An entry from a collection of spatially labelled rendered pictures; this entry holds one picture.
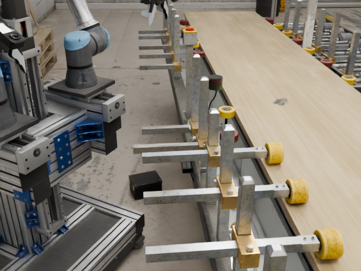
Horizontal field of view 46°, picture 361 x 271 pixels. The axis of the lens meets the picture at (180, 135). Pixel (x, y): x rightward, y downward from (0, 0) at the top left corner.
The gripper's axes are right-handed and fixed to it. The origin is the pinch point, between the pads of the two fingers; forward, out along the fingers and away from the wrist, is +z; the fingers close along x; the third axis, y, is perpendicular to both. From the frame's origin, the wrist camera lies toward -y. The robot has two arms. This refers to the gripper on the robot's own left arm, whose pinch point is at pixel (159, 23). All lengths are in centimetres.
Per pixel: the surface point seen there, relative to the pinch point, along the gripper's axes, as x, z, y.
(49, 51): -235, 114, 313
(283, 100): -37, 40, -49
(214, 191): 58, 36, -54
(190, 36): -29.3, 12.2, -0.7
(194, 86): -8.6, 29.9, -13.5
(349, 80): -87, 41, -73
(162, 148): 25, 46, -15
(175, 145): 21, 46, -20
